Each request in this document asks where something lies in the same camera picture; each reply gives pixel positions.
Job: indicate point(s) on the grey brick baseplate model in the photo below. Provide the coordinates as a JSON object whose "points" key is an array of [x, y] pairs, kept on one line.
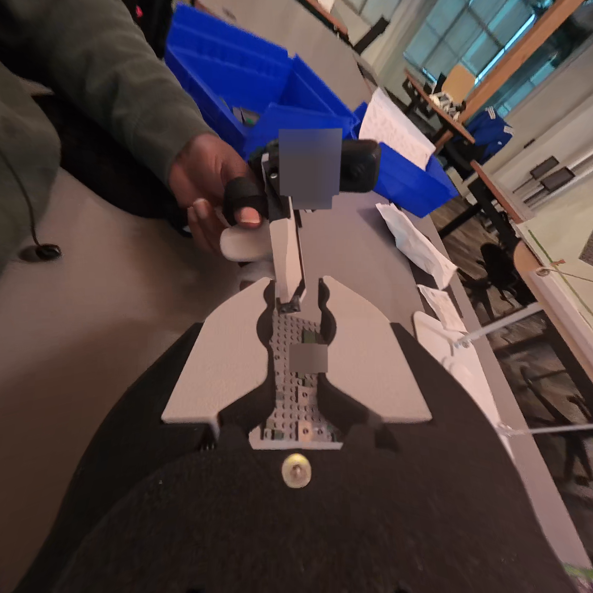
{"points": [[292, 403]]}

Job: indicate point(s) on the person's left forearm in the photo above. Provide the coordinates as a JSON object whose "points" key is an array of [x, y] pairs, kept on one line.
{"points": [[129, 83]]}

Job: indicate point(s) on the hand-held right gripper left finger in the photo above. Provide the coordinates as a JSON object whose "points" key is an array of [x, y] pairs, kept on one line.
{"points": [[222, 361]]}

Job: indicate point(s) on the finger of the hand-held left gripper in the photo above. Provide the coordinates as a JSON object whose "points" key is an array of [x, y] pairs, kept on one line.
{"points": [[287, 255]]}

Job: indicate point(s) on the pale side table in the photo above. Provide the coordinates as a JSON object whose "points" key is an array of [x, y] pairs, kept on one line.
{"points": [[556, 231]]}

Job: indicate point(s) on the person's green sweatshirt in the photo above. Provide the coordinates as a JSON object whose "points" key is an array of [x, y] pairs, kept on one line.
{"points": [[23, 162]]}

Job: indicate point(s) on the person's left hand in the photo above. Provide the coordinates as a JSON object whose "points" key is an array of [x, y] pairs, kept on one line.
{"points": [[204, 171]]}

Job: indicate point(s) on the pile of grey bricks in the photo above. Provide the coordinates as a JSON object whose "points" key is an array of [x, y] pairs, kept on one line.
{"points": [[245, 118]]}

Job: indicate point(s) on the white plastic tray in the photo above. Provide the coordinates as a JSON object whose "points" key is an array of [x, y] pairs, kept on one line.
{"points": [[463, 370]]}

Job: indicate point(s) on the blue jacket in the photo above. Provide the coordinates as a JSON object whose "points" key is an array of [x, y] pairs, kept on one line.
{"points": [[489, 127]]}

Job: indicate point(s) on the wooden background desk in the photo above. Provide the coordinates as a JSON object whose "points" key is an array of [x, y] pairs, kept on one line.
{"points": [[498, 190], [440, 111]]}

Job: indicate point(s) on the small grey brick piece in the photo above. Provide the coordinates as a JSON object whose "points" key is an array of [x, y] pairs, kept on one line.
{"points": [[289, 305]]}

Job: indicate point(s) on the crumpled white paper bag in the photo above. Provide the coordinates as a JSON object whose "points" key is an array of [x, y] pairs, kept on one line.
{"points": [[417, 245]]}

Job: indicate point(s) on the white instruction booklet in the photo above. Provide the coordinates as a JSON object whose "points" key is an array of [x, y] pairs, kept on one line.
{"points": [[394, 125]]}

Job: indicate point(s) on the blue plastic bin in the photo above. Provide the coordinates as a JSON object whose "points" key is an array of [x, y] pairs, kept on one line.
{"points": [[222, 60], [407, 180]]}

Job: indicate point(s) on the black wall panel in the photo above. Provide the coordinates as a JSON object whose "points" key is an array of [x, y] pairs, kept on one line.
{"points": [[558, 179], [544, 166]]}

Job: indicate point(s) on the wooden beam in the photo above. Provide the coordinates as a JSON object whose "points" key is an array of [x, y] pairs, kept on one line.
{"points": [[519, 55]]}

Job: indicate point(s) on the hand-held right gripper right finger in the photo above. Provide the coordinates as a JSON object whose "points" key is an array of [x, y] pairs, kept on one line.
{"points": [[375, 361]]}

